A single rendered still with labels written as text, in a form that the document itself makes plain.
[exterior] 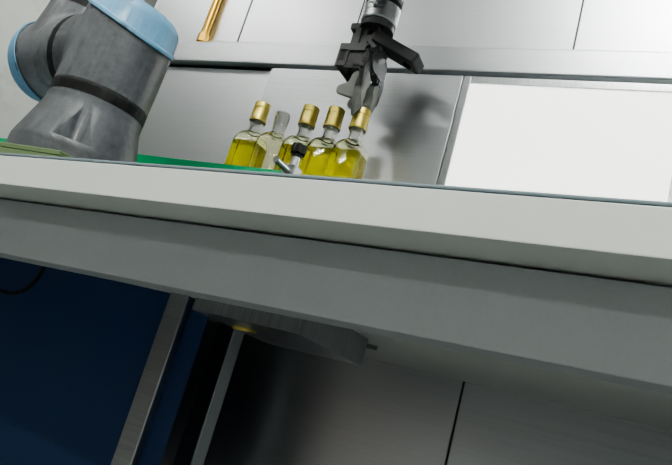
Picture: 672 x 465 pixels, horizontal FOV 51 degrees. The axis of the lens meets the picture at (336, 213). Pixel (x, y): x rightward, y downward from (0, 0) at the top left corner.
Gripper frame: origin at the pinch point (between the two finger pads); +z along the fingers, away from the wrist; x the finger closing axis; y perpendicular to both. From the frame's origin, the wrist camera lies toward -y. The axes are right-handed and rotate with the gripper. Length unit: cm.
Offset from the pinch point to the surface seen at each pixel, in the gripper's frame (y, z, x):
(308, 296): -34, 49, 64
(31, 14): 336, -135, -156
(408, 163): -7.1, 4.2, -12.1
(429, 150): -10.8, 0.9, -12.1
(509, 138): -26.1, -3.3, -12.5
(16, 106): 335, -77, -173
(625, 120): -46.4, -8.8, -12.6
